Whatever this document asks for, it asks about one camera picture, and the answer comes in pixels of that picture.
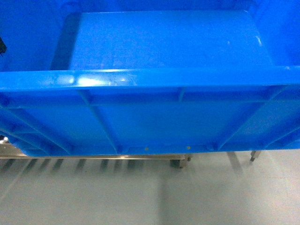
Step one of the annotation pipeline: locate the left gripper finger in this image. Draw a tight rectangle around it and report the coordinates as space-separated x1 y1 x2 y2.
0 38 7 56

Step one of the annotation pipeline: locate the large blue plastic crate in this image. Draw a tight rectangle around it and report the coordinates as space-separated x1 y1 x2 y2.
0 0 300 157

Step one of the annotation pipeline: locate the metal roller shelf rack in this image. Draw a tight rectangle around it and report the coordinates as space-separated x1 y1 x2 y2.
0 135 261 172

